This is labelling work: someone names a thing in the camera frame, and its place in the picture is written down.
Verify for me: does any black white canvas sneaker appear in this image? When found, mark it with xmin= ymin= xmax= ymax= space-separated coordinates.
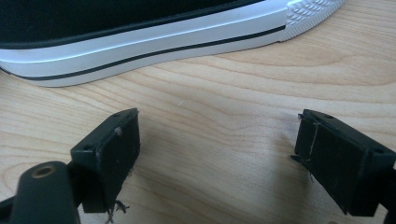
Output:
xmin=0 ymin=0 xmax=346 ymax=88

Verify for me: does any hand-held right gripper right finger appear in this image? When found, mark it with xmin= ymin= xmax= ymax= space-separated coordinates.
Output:
xmin=290 ymin=108 xmax=396 ymax=217

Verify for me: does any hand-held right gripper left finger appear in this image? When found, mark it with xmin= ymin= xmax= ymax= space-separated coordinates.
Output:
xmin=70 ymin=107 xmax=141 ymax=214

